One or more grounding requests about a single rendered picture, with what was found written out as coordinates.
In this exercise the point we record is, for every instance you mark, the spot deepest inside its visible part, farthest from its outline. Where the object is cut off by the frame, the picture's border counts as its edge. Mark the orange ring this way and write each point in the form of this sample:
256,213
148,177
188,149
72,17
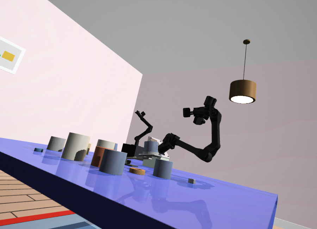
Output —
137,171

